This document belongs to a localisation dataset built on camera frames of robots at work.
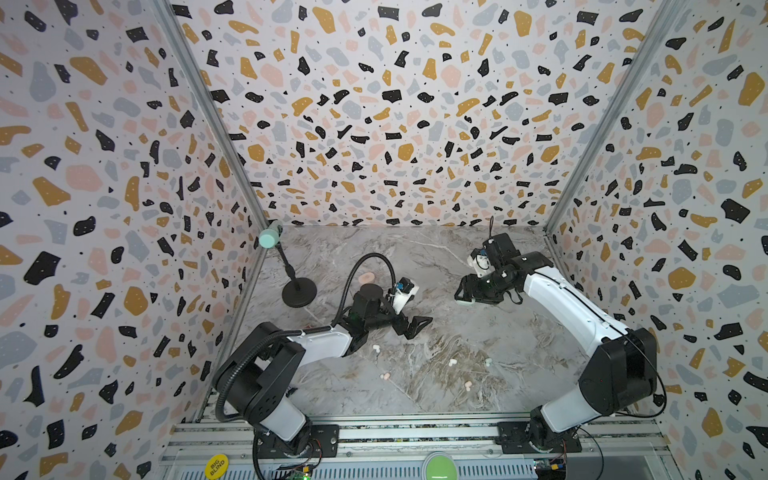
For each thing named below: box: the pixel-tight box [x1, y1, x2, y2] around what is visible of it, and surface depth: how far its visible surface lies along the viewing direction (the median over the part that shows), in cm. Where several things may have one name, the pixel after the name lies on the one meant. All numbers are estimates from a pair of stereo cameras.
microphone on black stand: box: [258, 220, 317, 308], surface depth 102 cm
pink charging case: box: [358, 272, 375, 286], surface depth 105 cm
